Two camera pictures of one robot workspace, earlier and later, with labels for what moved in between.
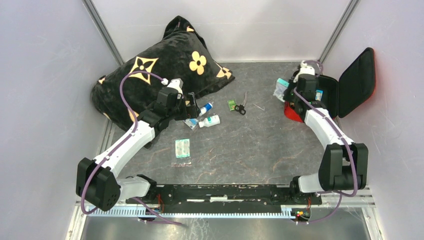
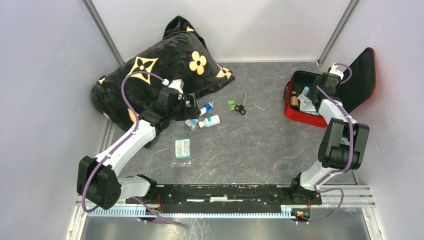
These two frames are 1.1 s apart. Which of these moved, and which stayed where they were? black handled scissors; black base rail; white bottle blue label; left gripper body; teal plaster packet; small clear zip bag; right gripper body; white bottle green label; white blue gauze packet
Moved: white blue gauze packet; right gripper body; small clear zip bag
Stayed: teal plaster packet; black handled scissors; white bottle green label; white bottle blue label; black base rail; left gripper body
